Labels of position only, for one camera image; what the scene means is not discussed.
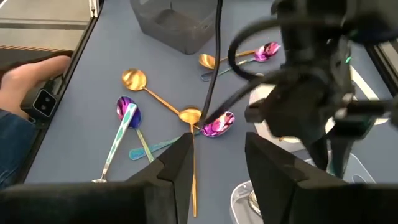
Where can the rainbow iridescent spoon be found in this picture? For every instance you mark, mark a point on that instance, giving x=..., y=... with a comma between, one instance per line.
x=267, y=51
x=122, y=107
x=219, y=124

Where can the clear plastic bin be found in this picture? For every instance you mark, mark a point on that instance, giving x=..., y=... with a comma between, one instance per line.
x=239, y=202

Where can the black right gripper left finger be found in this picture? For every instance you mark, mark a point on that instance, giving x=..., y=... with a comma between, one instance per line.
x=93, y=205

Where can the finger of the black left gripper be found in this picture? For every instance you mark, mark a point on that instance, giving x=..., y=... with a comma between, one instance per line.
x=245, y=93
x=217, y=46

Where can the white plastic bin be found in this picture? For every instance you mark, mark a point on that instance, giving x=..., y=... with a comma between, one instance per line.
x=259, y=93

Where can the grey translucent plastic bin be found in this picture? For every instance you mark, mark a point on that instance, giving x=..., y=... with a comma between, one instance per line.
x=174, y=37

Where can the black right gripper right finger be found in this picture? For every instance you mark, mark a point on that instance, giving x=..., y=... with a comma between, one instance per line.
x=311, y=205

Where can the black box device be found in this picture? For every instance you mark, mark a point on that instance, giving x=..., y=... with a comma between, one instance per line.
x=45, y=102

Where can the gold spoon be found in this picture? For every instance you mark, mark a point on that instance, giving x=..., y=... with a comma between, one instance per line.
x=206, y=61
x=189, y=115
x=133, y=79

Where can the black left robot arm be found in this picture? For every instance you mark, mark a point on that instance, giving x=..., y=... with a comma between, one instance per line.
x=373, y=31

